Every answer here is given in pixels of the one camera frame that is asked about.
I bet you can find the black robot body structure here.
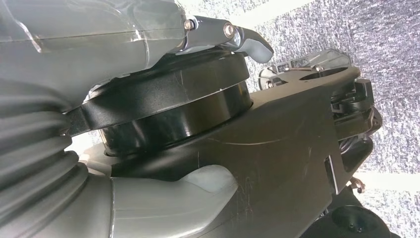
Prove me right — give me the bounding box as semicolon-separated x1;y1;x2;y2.
65;49;401;238

